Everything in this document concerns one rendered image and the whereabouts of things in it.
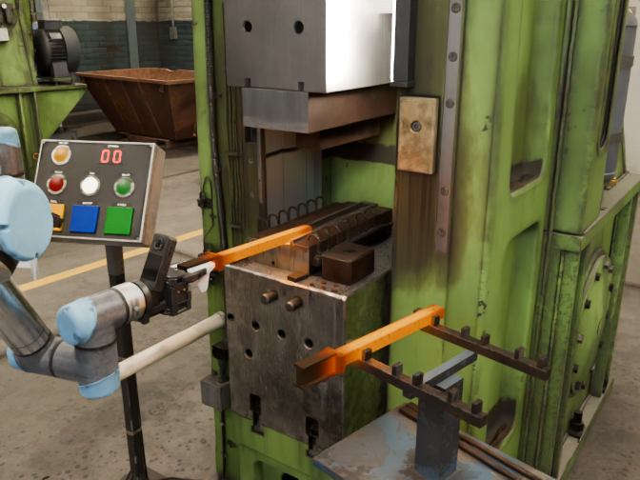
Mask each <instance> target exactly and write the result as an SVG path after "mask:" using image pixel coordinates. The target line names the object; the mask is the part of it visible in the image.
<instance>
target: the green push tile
mask: <svg viewBox="0 0 640 480"><path fill-rule="evenodd" d="M133 214H134V208H117V207H108V208H107V215H106V222H105V227H104V233H105V234H112V235H128V236H130V234H131V227H132V220H133Z"/></svg>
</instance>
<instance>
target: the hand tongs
mask: <svg viewBox="0 0 640 480"><path fill-rule="evenodd" d="M399 412H400V413H401V414H403V415H405V416H406V417H408V418H409V419H410V420H412V421H414V422H415V423H417V412H418V406H417V405H416V404H414V403H412V402H409V403H408V404H406V406H402V407H400V408H399ZM459 439H461V440H463V441H465V442H467V443H469V444H471V445H473V446H475V447H476V448H478V449H480V450H481V451H483V452H485V453H486V454H488V455H490V456H492V457H493V458H495V459H497V460H498V461H500V462H502V463H503V464H505V465H507V466H508V467H510V468H512V469H513V470H516V471H518V472H519V473H521V474H523V475H524V476H526V477H528V478H529V479H530V480H543V479H541V478H539V477H538V476H536V475H534V474H532V473H531V472H529V471H527V470H525V469H523V468H521V467H520V466H518V465H516V464H515V463H513V462H511V461H510V460H509V459H507V458H505V457H504V456H502V455H500V454H498V453H497V452H495V451H493V450H491V449H489V448H487V447H486V446H484V445H482V444H480V443H479V442H477V441H475V440H473V439H471V438H469V437H468V436H466V435H464V434H462V433H460V432H459ZM458 447H459V448H460V449H462V450H464V451H465V452H467V453H468V454H470V455H472V456H473V457H475V458H477V459H478V460H480V461H481V462H483V463H485V464H486V465H488V466H490V467H491V468H493V469H494V470H497V471H498V472H500V473H502V474H503V475H505V476H507V477H508V478H509V479H510V480H523V479H521V478H520V477H518V476H516V475H515V474H513V473H511V472H510V471H508V470H506V469H504V468H502V467H501V466H499V465H497V464H496V463H494V462H492V461H491V460H489V459H488V458H487V457H485V456H483V455H482V454H480V453H478V452H477V451H475V450H473V449H471V448H470V447H468V446H467V445H465V444H464V443H462V442H461V441H458Z"/></svg>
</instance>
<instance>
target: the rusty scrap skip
mask: <svg viewBox="0 0 640 480"><path fill-rule="evenodd" d="M75 76H79V77H80V79H81V80H82V84H87V85H88V87H87V89H88V91H89V92H90V94H91V95H92V97H93V98H94V100H95V101H96V103H97V104H98V106H99V107H100V109H101V110H102V112H104V113H105V115H106V116H107V118H108V119H109V121H110V123H111V124H112V126H113V127H114V128H115V130H119V131H121V132H117V133H118V140H123V141H137V142H142V143H155V144H156V145H157V146H158V147H159V148H164V149H168V148H174V147H179V146H184V145H189V144H194V143H198V137H197V117H196V96H195V76H194V70H168V69H158V68H141V69H126V70H100V71H86V72H76V73H75ZM152 137H157V138H158V139H157V138H152Z"/></svg>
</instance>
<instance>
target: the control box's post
mask: <svg viewBox="0 0 640 480"><path fill-rule="evenodd" d="M105 250H106V258H107V267H108V274H109V279H110V287H111V288H112V287H115V286H117V285H120V284H123V283H125V282H126V280H125V265H124V256H123V247H121V246H106V245H105ZM115 332H116V342H117V352H118V356H120V357H122V358H126V357H128V356H130V355H132V354H133V353H132V344H131V335H130V323H128V324H126V325H124V326H121V327H119V328H117V329H115ZM121 390H122V398H123V407H124V415H125V424H126V430H129V431H130V432H134V431H136V430H138V429H140V418H139V409H138V400H137V390H136V381H135V373H134V374H132V375H131V376H129V377H127V378H125V379H123V380H121ZM127 440H128V450H129V459H130V474H132V473H134V474H135V480H140V479H139V474H140V473H141V472H143V473H144V474H145V465H144V457H143V446H142V437H141V431H139V432H137V433H135V434H134V435H133V436H132V435H128V434H127ZM145 476H146V474H145Z"/></svg>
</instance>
